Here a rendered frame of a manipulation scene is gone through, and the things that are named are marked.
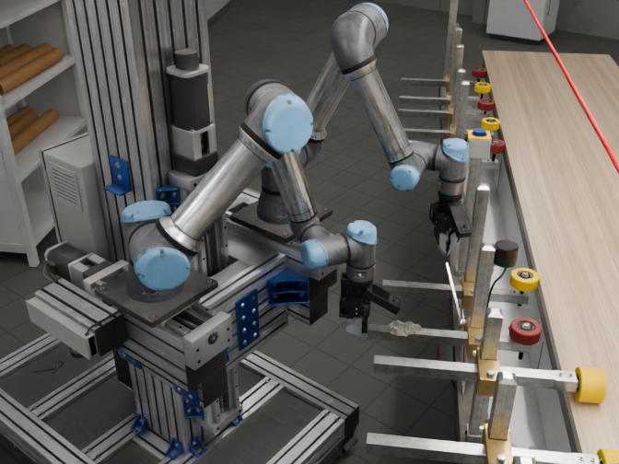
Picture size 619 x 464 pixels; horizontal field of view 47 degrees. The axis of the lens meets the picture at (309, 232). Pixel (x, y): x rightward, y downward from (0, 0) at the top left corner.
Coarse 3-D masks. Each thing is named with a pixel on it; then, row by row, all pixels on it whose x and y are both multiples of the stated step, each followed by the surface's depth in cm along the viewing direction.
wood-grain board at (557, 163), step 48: (528, 96) 344; (528, 144) 293; (576, 144) 293; (528, 192) 255; (576, 192) 255; (528, 240) 228; (576, 240) 226; (576, 288) 203; (576, 336) 184; (576, 432) 156
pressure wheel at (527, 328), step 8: (512, 320) 189; (520, 320) 189; (528, 320) 189; (512, 328) 186; (520, 328) 186; (528, 328) 186; (536, 328) 186; (512, 336) 187; (520, 336) 184; (528, 336) 184; (536, 336) 184; (528, 344) 185
